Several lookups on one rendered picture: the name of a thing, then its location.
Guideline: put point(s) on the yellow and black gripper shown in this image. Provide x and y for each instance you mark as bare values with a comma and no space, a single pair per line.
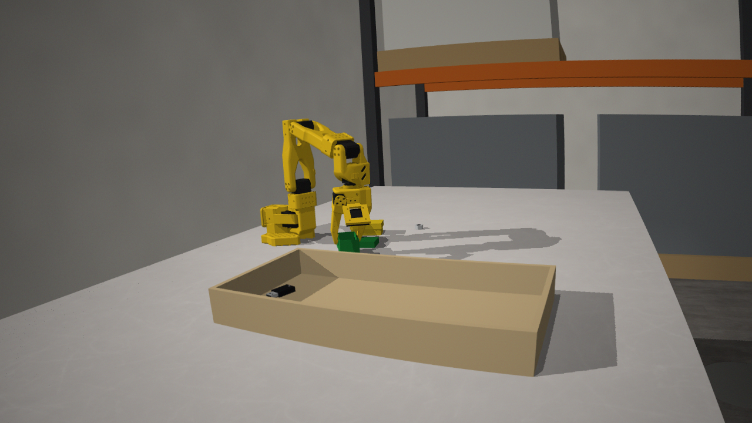
355,203

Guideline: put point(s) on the black usb stick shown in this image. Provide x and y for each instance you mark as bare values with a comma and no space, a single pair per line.
281,291

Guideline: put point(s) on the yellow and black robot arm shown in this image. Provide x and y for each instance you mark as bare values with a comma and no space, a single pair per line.
282,221

